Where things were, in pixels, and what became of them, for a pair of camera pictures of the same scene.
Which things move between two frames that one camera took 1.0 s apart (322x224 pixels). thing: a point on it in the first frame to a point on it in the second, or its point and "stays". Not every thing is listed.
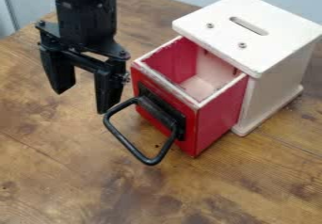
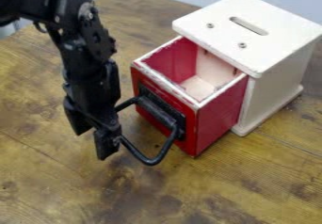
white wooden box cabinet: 264,41 stays
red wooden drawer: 192,94 stays
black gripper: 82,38 to 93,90
